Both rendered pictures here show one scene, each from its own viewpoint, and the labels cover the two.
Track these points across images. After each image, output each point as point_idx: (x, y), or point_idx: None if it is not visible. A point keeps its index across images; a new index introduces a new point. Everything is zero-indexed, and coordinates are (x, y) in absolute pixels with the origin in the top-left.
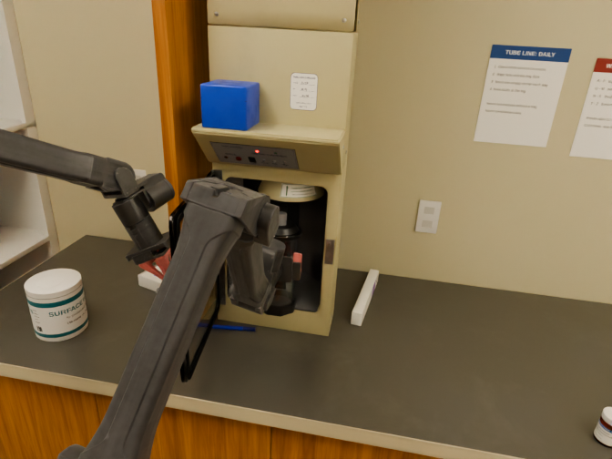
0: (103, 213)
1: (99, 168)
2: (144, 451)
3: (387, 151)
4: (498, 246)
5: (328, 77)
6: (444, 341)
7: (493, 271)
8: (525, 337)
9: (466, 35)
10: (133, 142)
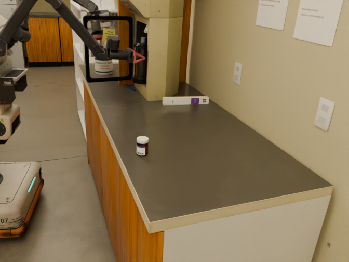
0: None
1: (84, 1)
2: (5, 34)
3: (228, 30)
4: (261, 101)
5: None
6: (175, 120)
7: (258, 119)
8: (209, 137)
9: None
10: None
